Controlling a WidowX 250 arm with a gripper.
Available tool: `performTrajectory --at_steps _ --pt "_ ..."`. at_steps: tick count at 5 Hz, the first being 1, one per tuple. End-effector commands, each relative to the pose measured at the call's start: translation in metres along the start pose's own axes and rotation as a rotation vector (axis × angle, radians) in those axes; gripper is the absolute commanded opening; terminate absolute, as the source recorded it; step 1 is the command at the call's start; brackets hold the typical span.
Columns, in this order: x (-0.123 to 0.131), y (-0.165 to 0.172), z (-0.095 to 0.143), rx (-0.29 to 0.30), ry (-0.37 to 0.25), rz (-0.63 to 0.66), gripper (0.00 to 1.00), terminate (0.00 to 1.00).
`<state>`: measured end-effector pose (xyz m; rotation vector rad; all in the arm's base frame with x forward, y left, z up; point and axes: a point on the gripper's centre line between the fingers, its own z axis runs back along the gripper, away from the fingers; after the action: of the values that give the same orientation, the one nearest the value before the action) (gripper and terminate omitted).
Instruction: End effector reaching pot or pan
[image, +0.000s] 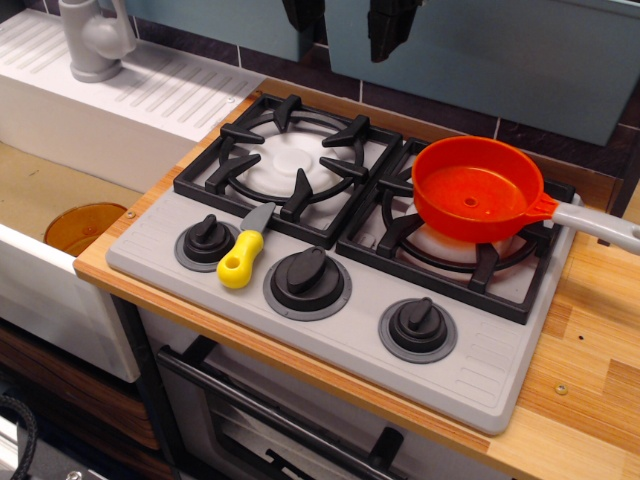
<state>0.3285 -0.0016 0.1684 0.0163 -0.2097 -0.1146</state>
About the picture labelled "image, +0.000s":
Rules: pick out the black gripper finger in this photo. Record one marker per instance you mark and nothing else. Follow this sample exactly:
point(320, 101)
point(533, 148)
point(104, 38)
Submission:
point(389, 25)
point(303, 14)

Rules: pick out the black left burner grate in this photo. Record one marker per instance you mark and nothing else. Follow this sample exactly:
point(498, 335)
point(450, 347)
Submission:
point(314, 166)

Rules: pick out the black burner grate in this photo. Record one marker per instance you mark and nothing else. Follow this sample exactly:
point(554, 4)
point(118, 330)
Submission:
point(314, 166)
point(508, 278)

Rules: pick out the grey toy stove top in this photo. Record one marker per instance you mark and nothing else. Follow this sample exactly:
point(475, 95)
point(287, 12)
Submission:
point(477, 384)

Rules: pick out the grey toy faucet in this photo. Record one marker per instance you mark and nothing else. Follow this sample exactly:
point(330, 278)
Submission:
point(96, 44)

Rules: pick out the black left stove knob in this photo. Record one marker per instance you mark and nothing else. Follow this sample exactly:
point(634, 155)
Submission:
point(201, 246)

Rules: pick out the black stove knob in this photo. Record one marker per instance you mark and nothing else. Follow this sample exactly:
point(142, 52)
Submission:
point(418, 331)
point(307, 286)
point(201, 246)

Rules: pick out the black middle stove knob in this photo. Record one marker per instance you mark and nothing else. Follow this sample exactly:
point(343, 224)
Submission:
point(307, 286)

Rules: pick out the white toy sink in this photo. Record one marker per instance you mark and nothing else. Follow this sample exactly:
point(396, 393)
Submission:
point(65, 143)

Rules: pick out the black right burner grate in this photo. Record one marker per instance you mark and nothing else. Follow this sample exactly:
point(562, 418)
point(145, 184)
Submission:
point(508, 278)

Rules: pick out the black right stove knob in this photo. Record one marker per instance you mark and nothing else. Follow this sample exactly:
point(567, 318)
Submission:
point(418, 331)

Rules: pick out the orange plastic plate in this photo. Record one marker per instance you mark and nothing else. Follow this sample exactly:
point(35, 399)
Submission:
point(76, 229)

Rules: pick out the toy oven door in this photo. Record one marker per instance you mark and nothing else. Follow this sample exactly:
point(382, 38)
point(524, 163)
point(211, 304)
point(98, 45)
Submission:
point(246, 448)

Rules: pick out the orange toy pan grey handle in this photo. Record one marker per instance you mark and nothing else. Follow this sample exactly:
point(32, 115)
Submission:
point(479, 190)

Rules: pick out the yellow handled toy knife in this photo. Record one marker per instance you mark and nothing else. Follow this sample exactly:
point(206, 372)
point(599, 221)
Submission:
point(235, 269)

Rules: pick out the black oven door handle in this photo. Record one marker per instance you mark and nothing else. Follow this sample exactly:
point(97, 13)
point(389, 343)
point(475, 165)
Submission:
point(190, 366)

